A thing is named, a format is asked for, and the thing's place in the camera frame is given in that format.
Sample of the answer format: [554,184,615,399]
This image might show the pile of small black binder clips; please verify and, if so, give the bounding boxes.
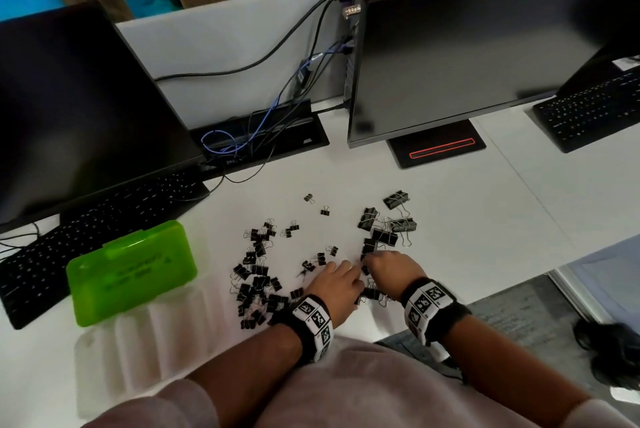
[229,192,351,331]

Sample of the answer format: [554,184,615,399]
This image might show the black marker-tag wristband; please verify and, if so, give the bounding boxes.
[399,276,473,349]
[269,294,335,366]

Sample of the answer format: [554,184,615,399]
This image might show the person's left hand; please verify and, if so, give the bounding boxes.
[303,260,367,329]

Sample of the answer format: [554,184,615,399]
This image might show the person's right forearm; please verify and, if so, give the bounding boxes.
[442,315,593,423]

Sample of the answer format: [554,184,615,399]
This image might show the black desk cable tray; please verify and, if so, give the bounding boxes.
[189,100,331,181]

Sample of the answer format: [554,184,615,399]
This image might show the white desk divider panel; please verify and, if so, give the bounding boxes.
[115,0,353,131]

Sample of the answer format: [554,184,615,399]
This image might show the black keyboard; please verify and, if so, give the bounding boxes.
[0,167,211,331]
[531,65,640,155]

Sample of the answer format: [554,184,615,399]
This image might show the person's right hand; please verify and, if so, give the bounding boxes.
[361,250,429,302]

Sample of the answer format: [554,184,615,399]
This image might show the person's left forearm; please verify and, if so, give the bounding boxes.
[187,325,303,413]

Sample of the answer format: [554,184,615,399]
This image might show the person's light pink shirt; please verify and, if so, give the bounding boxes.
[82,335,640,428]

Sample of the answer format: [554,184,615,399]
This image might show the black red-striped monitor stand base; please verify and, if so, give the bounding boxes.
[386,118,487,170]

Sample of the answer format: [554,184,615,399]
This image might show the blue network cable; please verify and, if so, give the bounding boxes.
[199,42,351,156]

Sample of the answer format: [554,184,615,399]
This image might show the black computer monitor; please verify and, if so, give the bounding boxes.
[347,0,640,149]
[0,0,206,233]

